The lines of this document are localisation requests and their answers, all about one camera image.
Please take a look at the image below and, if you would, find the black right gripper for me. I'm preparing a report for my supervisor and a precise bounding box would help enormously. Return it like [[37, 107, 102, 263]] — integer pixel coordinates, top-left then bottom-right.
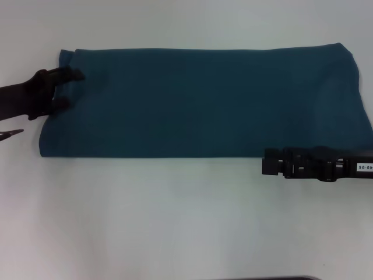
[[261, 146, 373, 184]]

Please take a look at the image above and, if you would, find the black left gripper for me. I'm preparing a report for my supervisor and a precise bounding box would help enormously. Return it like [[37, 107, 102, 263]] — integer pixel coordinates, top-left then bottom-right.
[[0, 66, 86, 121]]

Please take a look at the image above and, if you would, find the teal t-shirt with pink print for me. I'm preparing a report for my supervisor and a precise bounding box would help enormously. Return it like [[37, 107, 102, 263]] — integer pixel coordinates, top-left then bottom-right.
[[38, 43, 373, 160]]

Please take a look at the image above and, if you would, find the left gripper cable with connector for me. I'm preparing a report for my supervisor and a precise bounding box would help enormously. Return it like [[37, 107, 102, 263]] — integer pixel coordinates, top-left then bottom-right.
[[0, 128, 24, 143]]

